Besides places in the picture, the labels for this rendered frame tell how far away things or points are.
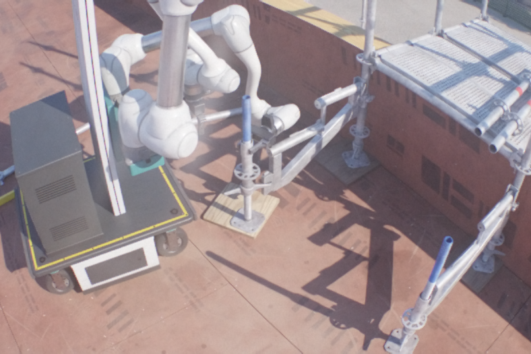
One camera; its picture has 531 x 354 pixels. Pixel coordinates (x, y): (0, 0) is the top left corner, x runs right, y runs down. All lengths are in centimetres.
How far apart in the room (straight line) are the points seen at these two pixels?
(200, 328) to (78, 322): 64
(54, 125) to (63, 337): 104
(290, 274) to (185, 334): 62
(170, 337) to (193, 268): 45
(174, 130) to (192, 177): 123
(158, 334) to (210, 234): 70
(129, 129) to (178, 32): 49
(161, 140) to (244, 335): 98
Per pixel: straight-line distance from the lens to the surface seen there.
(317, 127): 276
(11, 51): 556
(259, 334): 241
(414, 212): 301
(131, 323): 250
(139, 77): 416
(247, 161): 252
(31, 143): 225
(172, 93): 187
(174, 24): 177
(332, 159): 321
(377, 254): 275
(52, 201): 222
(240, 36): 237
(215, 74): 206
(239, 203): 291
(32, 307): 272
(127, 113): 203
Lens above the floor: 207
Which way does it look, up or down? 43 degrees down
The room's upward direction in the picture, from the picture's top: 1 degrees clockwise
